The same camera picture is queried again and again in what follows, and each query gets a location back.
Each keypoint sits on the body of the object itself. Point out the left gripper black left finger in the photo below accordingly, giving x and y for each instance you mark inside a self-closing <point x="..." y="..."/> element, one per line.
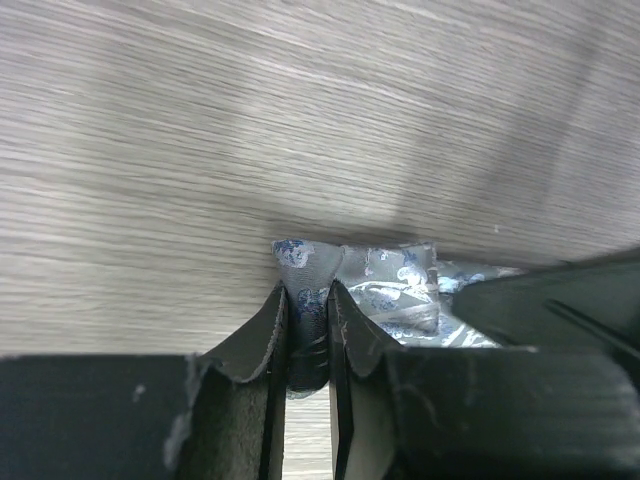
<point x="219" y="415"/>

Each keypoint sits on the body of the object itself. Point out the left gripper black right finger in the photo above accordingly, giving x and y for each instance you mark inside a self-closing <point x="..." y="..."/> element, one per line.
<point x="497" y="413"/>

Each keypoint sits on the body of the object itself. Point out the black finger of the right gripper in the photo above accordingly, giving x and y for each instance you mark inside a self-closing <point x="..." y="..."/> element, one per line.
<point x="592" y="303"/>

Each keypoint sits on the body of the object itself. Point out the grey floral tie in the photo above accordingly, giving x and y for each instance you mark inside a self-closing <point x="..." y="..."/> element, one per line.
<point x="406" y="290"/>

